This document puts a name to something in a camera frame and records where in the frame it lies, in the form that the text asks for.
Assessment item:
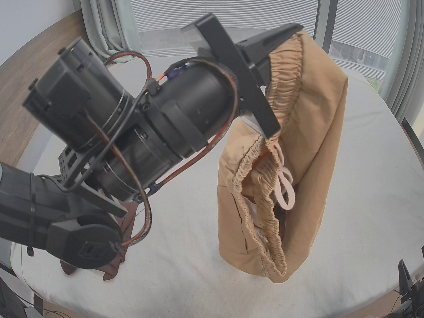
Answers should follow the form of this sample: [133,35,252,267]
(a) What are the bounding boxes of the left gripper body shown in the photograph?
[146,13,282,161]

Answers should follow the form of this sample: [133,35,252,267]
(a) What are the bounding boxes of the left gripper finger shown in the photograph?
[235,23,304,87]

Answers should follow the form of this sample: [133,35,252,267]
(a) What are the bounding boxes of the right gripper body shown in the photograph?
[399,282,424,314]

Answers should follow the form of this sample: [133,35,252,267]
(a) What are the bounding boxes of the tan shorts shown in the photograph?
[217,30,349,284]

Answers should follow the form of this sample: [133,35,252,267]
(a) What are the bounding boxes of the bed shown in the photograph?
[0,9,424,318]

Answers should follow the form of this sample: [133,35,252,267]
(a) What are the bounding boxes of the window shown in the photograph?
[127,0,406,80]

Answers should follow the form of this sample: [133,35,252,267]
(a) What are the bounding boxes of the grey-green curtain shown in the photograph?
[77,0,143,60]
[379,0,424,122]

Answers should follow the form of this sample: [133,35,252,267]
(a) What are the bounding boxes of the brown garment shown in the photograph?
[61,200,138,281]

